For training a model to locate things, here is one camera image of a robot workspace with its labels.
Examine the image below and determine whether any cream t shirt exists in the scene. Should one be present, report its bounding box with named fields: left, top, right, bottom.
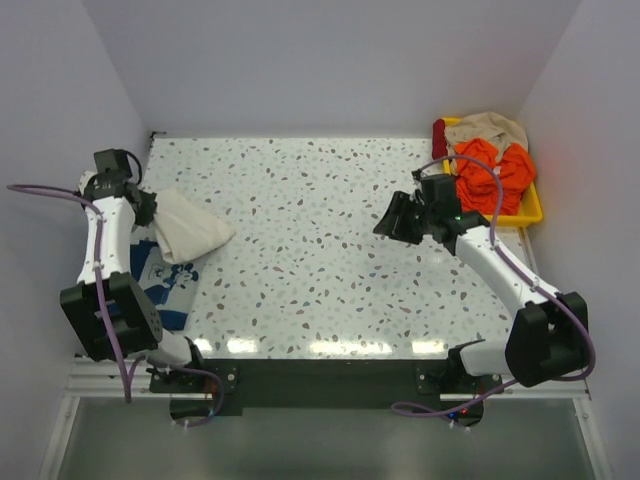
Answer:
left=152, top=189, right=236, bottom=264

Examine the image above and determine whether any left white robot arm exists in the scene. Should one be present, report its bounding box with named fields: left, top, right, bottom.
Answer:
left=60, top=149, right=201, bottom=367

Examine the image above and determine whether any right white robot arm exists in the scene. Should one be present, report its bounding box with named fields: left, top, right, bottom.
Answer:
left=374, top=170, right=593, bottom=387

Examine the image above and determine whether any orange t shirt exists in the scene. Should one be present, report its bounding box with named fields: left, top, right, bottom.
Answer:
left=454, top=138, right=537, bottom=216

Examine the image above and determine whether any red cloth in bin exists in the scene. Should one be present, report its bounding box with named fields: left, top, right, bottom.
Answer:
left=432, top=118, right=448, bottom=160

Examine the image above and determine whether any folded blue white t shirt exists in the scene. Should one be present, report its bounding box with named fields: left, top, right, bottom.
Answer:
left=130, top=240, right=205, bottom=332

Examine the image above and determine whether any yellow plastic bin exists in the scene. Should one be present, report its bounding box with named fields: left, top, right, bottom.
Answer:
left=441, top=117, right=543, bottom=228

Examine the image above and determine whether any beige t shirt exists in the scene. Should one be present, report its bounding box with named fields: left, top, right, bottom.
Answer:
left=444, top=111, right=529, bottom=162

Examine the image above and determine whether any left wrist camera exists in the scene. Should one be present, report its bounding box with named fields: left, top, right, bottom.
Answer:
left=77, top=170, right=96, bottom=195

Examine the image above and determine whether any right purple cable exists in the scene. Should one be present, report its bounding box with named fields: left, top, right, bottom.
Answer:
left=390, top=155, right=596, bottom=426

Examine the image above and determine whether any aluminium rail frame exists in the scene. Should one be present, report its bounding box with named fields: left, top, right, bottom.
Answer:
left=37, top=229, right=614, bottom=480

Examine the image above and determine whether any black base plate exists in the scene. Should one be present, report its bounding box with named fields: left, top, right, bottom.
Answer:
left=148, top=352, right=505, bottom=425

